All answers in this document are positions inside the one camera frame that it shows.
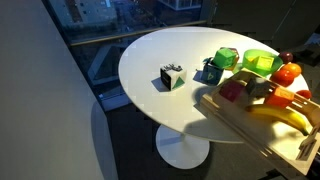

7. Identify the blue cube with green letter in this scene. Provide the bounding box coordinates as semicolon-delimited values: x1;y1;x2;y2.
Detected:
200;61;224;87

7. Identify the small red toy fruit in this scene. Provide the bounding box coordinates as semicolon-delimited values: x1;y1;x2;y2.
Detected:
295;89;313;100

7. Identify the pink block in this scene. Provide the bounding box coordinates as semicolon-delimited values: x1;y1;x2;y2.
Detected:
218;80;246;103

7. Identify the orange block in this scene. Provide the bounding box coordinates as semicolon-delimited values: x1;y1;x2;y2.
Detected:
264;86;296;108

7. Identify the green plastic bowl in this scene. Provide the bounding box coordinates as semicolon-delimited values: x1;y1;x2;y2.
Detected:
241;48;284;78

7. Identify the gray block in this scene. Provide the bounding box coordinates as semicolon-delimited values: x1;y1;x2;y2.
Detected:
245;77;273;98

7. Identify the dark red toy plum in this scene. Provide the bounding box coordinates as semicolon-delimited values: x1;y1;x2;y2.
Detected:
278;51;294;64

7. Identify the red toy apple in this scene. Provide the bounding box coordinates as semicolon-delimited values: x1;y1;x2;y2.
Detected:
269;69;295;88

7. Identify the wooden crate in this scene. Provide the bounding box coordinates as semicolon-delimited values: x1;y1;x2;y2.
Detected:
199;68;320;178

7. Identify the orange toy fruit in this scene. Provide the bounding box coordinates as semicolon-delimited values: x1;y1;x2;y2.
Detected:
281;63;303;78

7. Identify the white table pedestal base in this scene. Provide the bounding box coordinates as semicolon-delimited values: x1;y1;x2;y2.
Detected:
155;123;211;170

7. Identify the wooden window handrail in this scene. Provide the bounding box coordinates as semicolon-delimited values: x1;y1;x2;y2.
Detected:
69;19;208;47

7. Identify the yellow toy banana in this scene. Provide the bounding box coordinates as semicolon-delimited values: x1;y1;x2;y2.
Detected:
245;104;311;137

